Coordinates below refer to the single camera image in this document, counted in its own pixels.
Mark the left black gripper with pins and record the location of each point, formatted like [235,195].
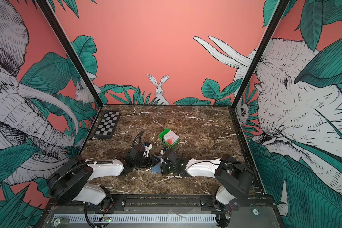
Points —
[152,161]

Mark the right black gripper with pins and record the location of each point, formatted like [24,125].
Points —
[163,168]

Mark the blue card holder wallet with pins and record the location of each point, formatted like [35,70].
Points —
[157,167]

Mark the white red credit card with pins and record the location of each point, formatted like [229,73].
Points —
[171,138]

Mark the green card tray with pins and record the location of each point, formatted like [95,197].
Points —
[161,135]

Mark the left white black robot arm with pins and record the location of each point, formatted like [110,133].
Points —
[72,181]

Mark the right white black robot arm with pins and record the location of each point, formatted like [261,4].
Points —
[235,177]

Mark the black white checkerboard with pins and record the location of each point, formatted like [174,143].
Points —
[107,125]

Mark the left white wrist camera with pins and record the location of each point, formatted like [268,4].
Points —
[148,147]

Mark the black front mounting rail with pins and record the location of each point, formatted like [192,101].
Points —
[118,202]

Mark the left black frame post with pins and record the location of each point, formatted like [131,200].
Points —
[61,35]

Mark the black frame post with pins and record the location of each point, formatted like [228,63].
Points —
[275,19]
[61,35]

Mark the white slotted cable duct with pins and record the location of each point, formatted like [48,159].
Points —
[65,219]

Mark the right black frame post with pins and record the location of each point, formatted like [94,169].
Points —
[275,19]

